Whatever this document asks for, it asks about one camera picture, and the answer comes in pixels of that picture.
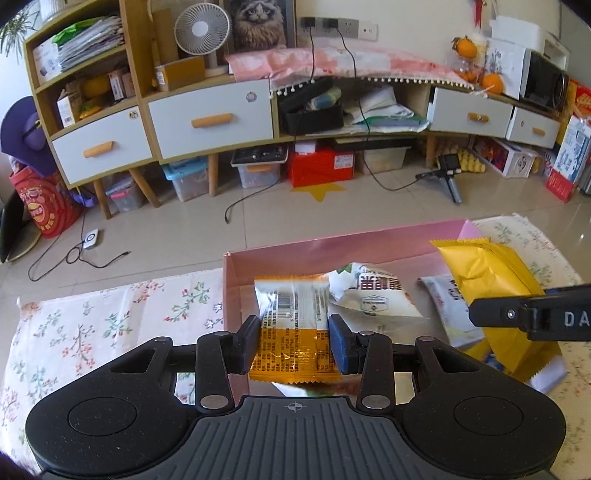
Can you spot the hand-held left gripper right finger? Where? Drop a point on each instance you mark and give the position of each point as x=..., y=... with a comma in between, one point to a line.
x=339, y=344

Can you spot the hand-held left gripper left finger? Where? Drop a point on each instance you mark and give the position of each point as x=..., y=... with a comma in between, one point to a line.
x=249, y=346

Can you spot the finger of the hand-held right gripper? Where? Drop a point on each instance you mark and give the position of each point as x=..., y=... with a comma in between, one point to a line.
x=570, y=290
x=496, y=313

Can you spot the yellow snack bag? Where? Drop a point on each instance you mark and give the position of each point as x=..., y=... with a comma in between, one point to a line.
x=494, y=272

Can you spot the white snack packet black print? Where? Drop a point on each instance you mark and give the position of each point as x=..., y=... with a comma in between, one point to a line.
x=445, y=300

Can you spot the orange white snack packet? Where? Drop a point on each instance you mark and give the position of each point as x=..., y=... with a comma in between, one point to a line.
x=293, y=314

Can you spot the pink cardboard box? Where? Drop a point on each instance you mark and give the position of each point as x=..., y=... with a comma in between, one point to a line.
x=286, y=254

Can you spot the blue white red carton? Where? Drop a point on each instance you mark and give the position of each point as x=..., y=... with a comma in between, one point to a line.
x=570, y=157

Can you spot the white box red print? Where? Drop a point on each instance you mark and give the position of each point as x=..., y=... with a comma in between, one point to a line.
x=508, y=159

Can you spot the yellow star floor sticker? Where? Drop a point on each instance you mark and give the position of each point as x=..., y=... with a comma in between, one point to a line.
x=318, y=191

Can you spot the yellow egg carton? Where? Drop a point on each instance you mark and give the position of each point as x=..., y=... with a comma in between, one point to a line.
x=468, y=159

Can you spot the clear storage box blue lid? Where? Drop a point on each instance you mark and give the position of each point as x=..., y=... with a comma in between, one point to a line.
x=187, y=182

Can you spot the red cardboard box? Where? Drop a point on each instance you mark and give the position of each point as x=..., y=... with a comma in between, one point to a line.
x=318, y=168

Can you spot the clear container yellow contents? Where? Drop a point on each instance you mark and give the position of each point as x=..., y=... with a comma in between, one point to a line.
x=383, y=161

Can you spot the white charger pad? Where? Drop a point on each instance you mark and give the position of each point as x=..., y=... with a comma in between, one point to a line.
x=92, y=239

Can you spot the red yellow box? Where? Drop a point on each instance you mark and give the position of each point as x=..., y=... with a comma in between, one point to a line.
x=579, y=99

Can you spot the clear plastic storage box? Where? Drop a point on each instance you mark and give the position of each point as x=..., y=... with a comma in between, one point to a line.
x=124, y=196

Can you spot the wooden cabinet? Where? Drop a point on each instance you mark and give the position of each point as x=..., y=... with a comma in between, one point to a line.
x=277, y=141

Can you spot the black microwave oven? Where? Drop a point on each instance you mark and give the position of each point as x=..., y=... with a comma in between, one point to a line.
x=542, y=81

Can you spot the purple cloth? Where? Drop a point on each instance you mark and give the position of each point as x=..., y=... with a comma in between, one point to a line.
x=83, y=199

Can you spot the black storage case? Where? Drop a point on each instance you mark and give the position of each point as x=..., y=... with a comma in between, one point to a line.
x=314, y=122

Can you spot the pile of papers and cloth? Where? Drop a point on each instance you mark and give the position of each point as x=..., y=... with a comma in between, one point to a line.
x=388, y=110

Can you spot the white card blue drawing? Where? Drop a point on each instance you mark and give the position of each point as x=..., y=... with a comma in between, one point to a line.
x=503, y=69

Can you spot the clear jar of oranges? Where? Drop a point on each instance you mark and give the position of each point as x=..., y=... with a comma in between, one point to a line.
x=468, y=73

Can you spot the red printed bag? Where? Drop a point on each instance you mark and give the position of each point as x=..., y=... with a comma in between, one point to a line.
x=46, y=207

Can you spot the white printer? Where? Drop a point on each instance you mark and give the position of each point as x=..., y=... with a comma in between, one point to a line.
x=521, y=32

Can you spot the black flat stand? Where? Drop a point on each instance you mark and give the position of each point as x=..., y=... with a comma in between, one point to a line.
x=14, y=226

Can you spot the pink tasselled cloth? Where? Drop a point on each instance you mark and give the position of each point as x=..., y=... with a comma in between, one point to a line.
x=392, y=67

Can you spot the brown cardboard box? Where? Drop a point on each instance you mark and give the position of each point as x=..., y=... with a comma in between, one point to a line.
x=182, y=74

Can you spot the small brown boxes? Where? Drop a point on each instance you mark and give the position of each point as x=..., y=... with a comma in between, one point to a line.
x=121, y=84

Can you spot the red hanging ornament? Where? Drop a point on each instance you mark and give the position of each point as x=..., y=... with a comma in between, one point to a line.
x=478, y=9

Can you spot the small white box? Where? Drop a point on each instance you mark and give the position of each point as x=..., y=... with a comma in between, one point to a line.
x=66, y=110

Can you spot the orange fruit on shelf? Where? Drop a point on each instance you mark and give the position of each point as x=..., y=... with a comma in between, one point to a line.
x=97, y=86

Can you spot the purple hat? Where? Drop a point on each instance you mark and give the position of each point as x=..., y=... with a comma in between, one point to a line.
x=23, y=138

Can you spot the brown cardboard sheet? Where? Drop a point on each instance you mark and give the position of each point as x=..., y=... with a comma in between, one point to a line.
x=165, y=37

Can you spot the black power adapter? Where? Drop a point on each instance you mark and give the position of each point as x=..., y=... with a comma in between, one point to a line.
x=331, y=23
x=308, y=22

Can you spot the framed cat picture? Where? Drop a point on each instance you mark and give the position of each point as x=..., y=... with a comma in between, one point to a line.
x=261, y=25

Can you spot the white desk fan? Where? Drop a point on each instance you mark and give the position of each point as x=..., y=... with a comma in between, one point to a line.
x=201, y=27

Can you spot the stack of papers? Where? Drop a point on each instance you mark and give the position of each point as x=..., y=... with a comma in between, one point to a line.
x=92, y=44

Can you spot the white carton box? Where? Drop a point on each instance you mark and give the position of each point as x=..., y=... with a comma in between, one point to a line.
x=46, y=60

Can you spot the white plant pot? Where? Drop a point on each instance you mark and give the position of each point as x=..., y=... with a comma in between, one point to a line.
x=53, y=7

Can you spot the green plant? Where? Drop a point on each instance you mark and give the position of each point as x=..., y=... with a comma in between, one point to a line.
x=16, y=23

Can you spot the black camera on tripod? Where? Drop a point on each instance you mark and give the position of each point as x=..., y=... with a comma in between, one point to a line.
x=449, y=166

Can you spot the wall power sockets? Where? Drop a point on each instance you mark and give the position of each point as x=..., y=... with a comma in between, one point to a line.
x=360, y=28

